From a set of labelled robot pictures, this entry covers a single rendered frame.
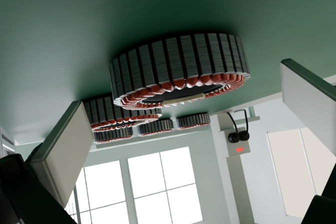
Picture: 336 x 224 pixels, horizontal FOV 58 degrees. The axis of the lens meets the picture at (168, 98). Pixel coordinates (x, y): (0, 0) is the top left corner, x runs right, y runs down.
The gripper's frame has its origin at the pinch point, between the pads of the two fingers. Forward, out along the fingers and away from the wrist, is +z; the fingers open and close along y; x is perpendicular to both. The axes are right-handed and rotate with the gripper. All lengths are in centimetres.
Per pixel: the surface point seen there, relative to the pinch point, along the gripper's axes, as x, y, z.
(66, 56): 4.0, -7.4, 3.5
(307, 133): -288, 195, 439
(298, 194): -406, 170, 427
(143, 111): -6.8, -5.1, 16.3
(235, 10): 4.9, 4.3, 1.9
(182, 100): -3.1, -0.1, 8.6
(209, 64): 1.9, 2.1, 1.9
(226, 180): -62, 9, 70
